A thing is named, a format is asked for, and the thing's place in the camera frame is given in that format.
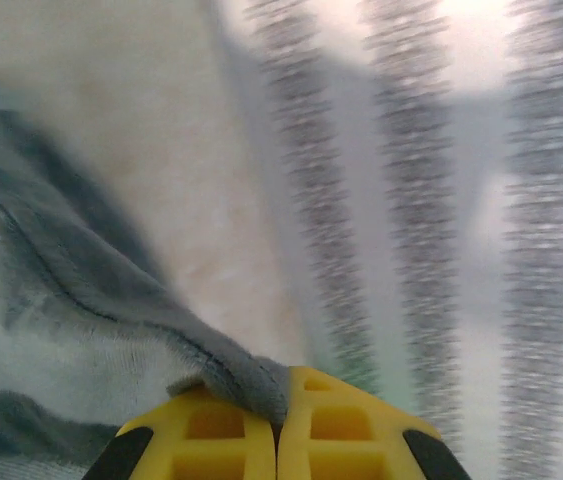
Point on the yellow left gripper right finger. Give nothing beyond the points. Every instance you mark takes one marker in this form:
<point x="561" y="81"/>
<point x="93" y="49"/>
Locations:
<point x="341" y="435"/>

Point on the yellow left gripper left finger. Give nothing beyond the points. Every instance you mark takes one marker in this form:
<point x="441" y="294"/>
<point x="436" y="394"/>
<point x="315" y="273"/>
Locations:
<point x="211" y="440"/>

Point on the white grey striped t-shirt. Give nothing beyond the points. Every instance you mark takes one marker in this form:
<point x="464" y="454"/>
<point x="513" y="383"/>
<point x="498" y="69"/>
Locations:
<point x="411" y="200"/>

